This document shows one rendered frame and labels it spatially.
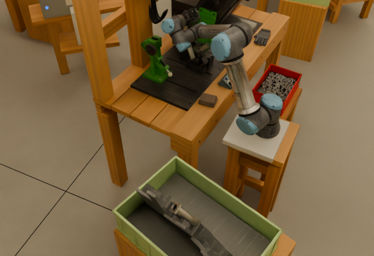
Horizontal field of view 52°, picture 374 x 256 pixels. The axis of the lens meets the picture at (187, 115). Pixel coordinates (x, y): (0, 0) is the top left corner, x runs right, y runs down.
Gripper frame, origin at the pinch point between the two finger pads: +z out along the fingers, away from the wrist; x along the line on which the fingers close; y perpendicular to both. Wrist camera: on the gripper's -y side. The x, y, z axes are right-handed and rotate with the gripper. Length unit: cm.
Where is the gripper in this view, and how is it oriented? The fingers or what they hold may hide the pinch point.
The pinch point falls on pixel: (195, 15)
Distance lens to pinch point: 241.0
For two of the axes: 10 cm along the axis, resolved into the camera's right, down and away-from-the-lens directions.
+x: -4.9, -8.6, -1.2
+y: 7.1, -3.1, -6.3
